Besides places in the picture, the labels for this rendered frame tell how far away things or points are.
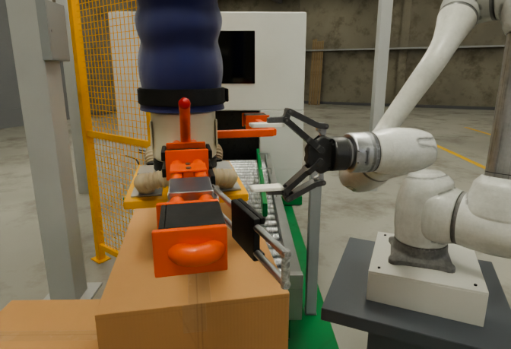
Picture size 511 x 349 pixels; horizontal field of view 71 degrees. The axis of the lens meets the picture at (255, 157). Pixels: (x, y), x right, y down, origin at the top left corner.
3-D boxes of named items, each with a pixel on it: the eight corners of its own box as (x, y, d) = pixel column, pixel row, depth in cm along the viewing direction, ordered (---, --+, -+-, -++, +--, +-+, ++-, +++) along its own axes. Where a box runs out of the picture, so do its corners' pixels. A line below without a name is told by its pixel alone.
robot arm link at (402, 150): (387, 167, 74) (359, 184, 86) (453, 163, 77) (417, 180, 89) (376, 119, 77) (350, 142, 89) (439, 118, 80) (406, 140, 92)
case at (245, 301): (143, 304, 137) (135, 206, 128) (246, 293, 145) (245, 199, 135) (112, 471, 80) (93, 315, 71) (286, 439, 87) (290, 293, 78)
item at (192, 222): (158, 240, 44) (156, 202, 43) (219, 235, 45) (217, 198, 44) (154, 278, 36) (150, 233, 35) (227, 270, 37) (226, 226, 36)
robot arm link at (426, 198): (405, 223, 124) (410, 161, 119) (464, 239, 111) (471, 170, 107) (384, 239, 112) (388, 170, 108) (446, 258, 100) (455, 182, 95)
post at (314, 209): (303, 308, 221) (309, 148, 197) (315, 308, 221) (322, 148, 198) (305, 315, 214) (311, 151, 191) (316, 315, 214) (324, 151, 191)
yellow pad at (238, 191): (199, 167, 117) (198, 152, 116) (230, 166, 119) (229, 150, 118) (207, 204, 85) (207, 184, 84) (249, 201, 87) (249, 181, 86)
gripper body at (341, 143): (355, 137, 75) (312, 138, 73) (352, 176, 76) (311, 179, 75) (339, 131, 82) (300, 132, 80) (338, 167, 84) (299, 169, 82)
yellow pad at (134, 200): (138, 170, 114) (137, 155, 112) (170, 169, 116) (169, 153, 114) (123, 210, 81) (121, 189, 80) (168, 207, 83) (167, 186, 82)
